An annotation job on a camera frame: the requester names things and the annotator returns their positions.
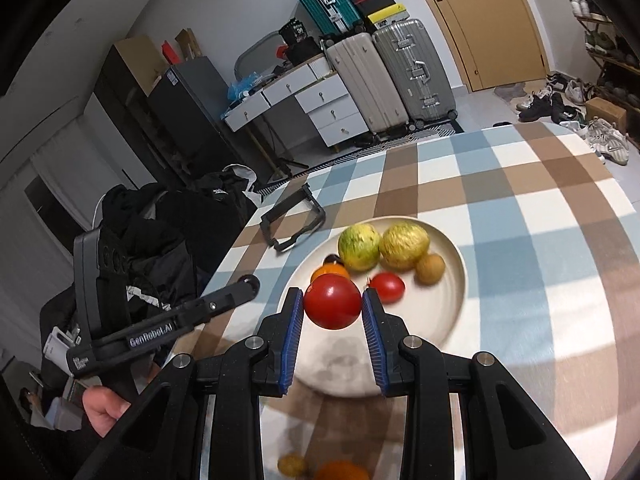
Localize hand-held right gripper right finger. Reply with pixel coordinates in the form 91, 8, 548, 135
361, 289, 591, 480

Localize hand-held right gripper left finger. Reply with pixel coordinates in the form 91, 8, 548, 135
75, 287, 305, 480

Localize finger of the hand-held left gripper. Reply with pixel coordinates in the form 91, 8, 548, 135
172, 275, 262, 331

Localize red tomato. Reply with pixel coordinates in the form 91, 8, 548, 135
303, 277, 362, 331
368, 271, 406, 304

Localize cream round plate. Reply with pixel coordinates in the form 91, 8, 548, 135
274, 216, 467, 398

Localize orange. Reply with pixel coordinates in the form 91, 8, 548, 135
315, 461, 371, 480
310, 263, 351, 286

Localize brown kiwi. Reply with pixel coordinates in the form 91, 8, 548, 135
416, 253, 446, 284
278, 454, 307, 477

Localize green striped guava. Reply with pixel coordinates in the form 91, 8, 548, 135
338, 224, 382, 271

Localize yellowish guava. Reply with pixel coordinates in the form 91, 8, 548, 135
378, 223, 431, 271

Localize person's left hand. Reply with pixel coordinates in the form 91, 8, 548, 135
81, 387, 132, 438

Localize pile of black clothes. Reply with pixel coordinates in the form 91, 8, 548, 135
40, 165, 261, 401

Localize black tripod stand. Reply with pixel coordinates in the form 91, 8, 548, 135
250, 125, 307, 181

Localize checked tablecloth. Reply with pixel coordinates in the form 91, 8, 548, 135
192, 121, 640, 480

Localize black wardrobe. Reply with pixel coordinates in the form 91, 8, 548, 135
94, 52, 171, 186

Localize dark grey refrigerator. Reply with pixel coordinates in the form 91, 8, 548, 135
145, 55, 241, 186

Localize blue plastic bag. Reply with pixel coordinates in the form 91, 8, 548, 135
227, 74, 263, 103

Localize white desk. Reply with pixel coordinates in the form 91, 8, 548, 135
223, 55, 371, 153

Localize white drawer cabinet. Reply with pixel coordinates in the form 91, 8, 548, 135
295, 77, 370, 148

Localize large cardboard box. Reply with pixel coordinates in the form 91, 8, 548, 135
112, 35, 168, 96

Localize beige suitcase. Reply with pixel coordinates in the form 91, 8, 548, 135
320, 32, 410, 135

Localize brown paper box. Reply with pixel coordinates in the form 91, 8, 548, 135
175, 28, 203, 61

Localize silver suitcase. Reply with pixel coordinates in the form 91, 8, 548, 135
371, 18, 458, 126

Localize black printed bag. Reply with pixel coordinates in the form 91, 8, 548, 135
278, 19, 308, 46

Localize grey door mat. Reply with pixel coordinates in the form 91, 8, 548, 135
494, 81, 538, 99

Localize scattered sneakers pile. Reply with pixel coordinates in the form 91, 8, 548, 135
515, 72, 631, 166

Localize small cardboard box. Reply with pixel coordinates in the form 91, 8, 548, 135
584, 96, 628, 131

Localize yellow and black shoebox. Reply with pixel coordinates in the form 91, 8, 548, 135
365, 2, 408, 27

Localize wooden door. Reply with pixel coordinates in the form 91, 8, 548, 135
402, 0, 551, 93

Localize plain black shoebox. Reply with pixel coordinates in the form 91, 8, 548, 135
357, 0, 401, 15

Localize wooden shoe rack with shoes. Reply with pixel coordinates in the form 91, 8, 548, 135
550, 0, 640, 106

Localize black phone bracket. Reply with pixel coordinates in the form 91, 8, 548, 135
260, 183, 327, 253

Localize grey arched mirror frame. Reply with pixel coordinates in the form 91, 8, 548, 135
235, 30, 286, 91

